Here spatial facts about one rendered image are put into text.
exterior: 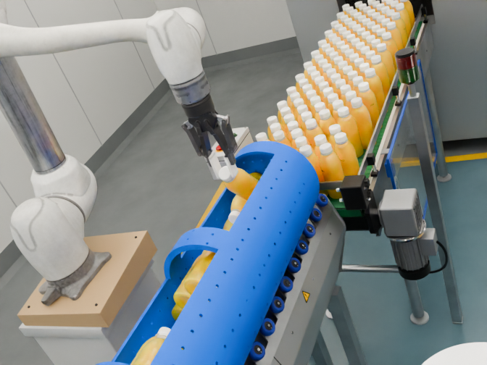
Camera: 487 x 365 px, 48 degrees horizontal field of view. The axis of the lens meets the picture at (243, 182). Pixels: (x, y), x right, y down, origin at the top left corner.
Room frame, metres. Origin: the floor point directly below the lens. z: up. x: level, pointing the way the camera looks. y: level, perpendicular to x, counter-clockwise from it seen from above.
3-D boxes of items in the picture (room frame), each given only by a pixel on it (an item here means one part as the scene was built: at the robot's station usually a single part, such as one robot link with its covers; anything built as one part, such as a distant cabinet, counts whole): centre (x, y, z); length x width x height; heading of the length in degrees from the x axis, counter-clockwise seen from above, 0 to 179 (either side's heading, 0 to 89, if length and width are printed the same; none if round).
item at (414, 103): (1.65, -0.64, 0.55); 0.04 x 0.04 x 1.10; 56
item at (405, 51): (1.65, -0.64, 1.18); 0.06 x 0.06 x 0.16
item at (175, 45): (1.31, 0.03, 1.64); 0.13 x 0.11 x 0.16; 166
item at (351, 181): (1.45, -0.32, 0.95); 0.10 x 0.07 x 0.10; 56
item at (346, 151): (1.59, -0.35, 0.99); 0.07 x 0.07 x 0.19
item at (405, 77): (1.65, -0.64, 1.18); 0.06 x 0.06 x 0.05
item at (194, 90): (1.30, 0.03, 1.53); 0.09 x 0.09 x 0.06
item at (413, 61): (1.65, -0.64, 1.23); 0.06 x 0.06 x 0.04
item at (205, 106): (1.30, 0.03, 1.46); 0.08 x 0.07 x 0.09; 56
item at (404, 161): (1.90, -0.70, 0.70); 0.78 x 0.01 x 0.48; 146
